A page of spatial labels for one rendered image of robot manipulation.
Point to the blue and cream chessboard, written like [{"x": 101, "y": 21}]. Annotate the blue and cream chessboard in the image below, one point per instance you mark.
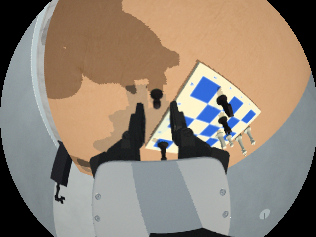
[{"x": 197, "y": 99}]

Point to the white pawn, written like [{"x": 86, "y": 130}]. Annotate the white pawn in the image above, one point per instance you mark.
[{"x": 230, "y": 141}]

